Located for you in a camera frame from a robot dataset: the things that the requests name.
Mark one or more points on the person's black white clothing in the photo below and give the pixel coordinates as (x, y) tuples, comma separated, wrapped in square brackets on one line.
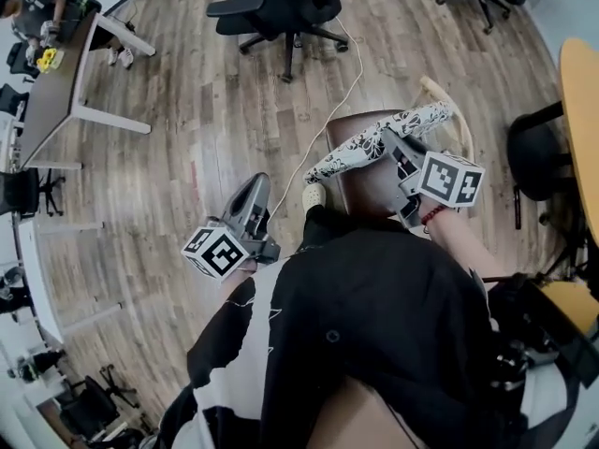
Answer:
[(374, 297)]

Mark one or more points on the yellow round table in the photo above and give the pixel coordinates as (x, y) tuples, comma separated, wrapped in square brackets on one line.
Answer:
[(582, 110)]

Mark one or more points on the person's beige shoe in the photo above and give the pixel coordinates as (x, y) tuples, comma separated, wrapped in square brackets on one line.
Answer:
[(313, 197)]

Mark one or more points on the dark desk white legs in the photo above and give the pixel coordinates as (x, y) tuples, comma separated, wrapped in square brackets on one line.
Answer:
[(56, 96)]

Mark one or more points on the person's left forearm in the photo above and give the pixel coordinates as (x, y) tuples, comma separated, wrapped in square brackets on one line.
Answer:
[(234, 281)]

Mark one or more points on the brown seat wooden chair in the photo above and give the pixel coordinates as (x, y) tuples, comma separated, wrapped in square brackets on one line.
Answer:
[(365, 194)]

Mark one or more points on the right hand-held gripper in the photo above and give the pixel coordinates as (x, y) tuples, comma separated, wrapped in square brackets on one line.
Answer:
[(449, 180)]

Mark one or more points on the person's right forearm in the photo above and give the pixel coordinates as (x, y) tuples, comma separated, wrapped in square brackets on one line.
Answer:
[(463, 241)]

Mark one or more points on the white long desk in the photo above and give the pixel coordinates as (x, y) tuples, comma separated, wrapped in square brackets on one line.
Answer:
[(35, 269)]

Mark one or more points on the black gear pack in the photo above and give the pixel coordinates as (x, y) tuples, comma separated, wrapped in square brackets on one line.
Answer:
[(533, 325)]

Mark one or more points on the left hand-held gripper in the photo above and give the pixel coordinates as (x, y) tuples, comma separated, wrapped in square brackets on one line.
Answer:
[(215, 253)]

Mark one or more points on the yellow object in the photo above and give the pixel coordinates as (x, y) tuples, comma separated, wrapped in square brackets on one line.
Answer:
[(48, 60)]

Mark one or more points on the black white floral cushion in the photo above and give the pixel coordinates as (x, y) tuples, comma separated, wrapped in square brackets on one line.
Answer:
[(360, 145)]

